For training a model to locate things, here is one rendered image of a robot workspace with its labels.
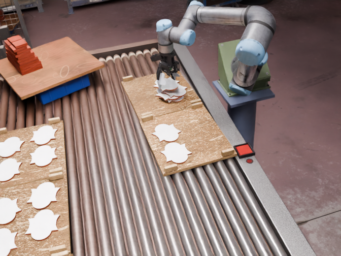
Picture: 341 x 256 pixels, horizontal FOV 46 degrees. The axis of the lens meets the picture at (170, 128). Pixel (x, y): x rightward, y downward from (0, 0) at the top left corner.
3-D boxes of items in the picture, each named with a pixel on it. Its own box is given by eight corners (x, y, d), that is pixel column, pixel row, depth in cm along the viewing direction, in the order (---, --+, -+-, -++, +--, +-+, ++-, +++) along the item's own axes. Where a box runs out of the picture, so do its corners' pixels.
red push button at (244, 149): (247, 146, 188) (247, 144, 188) (252, 154, 184) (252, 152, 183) (235, 149, 188) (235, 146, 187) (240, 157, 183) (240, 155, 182)
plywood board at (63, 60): (68, 38, 267) (67, 36, 266) (104, 66, 235) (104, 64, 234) (-8, 65, 246) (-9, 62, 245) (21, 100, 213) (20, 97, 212)
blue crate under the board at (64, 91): (69, 66, 259) (65, 52, 253) (92, 85, 239) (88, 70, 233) (23, 84, 246) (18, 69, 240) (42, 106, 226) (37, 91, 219)
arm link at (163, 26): (167, 26, 189) (152, 23, 193) (168, 48, 195) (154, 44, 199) (176, 20, 194) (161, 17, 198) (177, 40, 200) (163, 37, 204)
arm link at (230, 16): (278, -3, 162) (185, -4, 194) (268, 20, 160) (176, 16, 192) (287, 15, 171) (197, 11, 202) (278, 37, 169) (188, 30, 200)
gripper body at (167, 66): (169, 77, 205) (167, 56, 198) (158, 72, 210) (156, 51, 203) (180, 71, 209) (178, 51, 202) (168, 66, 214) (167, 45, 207)
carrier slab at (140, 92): (177, 70, 246) (177, 67, 245) (203, 106, 215) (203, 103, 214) (121, 84, 238) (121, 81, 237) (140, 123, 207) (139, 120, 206)
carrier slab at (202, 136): (203, 107, 214) (203, 104, 213) (237, 156, 183) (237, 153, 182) (139, 123, 207) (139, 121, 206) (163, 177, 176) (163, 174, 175)
